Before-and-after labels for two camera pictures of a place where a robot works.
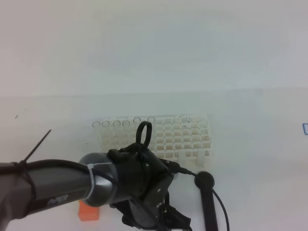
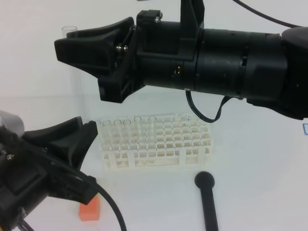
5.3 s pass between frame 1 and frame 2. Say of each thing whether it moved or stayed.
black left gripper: moved
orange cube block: stayed
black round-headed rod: stayed
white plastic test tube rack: stayed
